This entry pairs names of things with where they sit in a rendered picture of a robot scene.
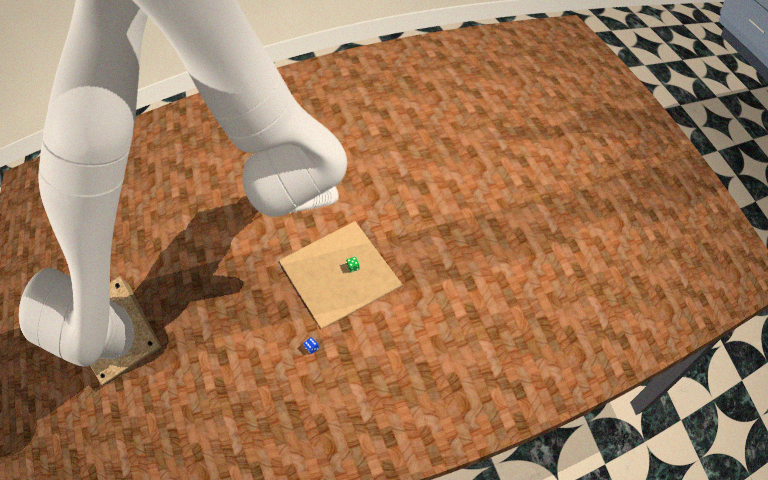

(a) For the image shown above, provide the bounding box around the tan square mat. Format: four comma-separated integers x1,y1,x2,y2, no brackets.
279,221,402,329

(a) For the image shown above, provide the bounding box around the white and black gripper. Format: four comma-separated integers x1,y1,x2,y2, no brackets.
290,187,338,213

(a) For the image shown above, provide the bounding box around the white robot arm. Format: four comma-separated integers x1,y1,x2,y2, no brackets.
19,0,347,366

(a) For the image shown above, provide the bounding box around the blue die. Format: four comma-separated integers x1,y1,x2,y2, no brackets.
303,337,319,354

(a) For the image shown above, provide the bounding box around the green die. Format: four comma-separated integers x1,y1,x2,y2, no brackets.
346,257,360,272

